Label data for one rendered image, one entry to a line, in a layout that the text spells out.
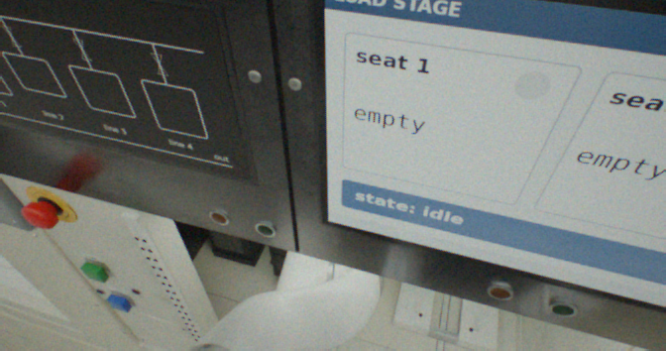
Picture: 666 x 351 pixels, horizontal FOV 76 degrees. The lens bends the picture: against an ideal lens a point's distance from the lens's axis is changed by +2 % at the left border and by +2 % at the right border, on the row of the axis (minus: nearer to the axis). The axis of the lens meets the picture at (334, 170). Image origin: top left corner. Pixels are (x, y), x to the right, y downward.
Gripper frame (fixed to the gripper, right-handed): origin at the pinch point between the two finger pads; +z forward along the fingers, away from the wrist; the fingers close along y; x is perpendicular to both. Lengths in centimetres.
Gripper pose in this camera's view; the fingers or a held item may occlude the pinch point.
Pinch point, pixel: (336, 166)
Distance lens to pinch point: 81.1
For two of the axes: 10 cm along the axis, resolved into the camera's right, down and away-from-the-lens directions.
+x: 0.0, -6.9, -7.2
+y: 9.8, 1.3, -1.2
